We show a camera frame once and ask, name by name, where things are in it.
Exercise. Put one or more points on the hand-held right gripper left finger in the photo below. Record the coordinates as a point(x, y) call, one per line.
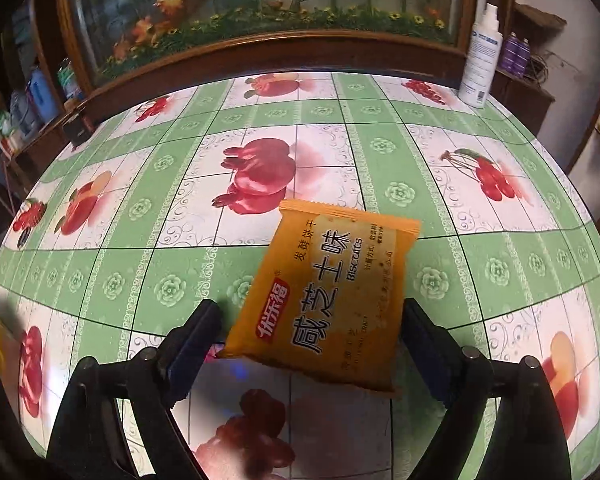
point(190, 355)

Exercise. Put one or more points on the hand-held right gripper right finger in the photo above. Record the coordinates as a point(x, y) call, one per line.
point(430, 355)

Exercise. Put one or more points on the orange biscuit packet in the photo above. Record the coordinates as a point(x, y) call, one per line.
point(325, 300)

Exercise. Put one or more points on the fruit print tablecloth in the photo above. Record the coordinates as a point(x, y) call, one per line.
point(180, 260)

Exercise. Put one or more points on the small black box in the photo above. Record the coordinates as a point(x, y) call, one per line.
point(77, 129)

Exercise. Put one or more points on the grey water bottle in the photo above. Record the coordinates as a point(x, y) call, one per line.
point(20, 109)

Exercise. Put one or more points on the blue plastic jug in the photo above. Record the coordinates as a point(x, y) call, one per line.
point(42, 94)

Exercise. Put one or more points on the green-label plastic bottle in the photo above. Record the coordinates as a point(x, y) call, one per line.
point(68, 79)

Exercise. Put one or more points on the white spray bottle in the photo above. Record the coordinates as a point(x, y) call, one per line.
point(480, 55)

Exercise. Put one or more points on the purple spray can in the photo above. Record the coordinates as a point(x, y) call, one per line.
point(507, 52)
point(521, 56)

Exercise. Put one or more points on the painted flower panel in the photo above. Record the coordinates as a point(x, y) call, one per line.
point(255, 0)

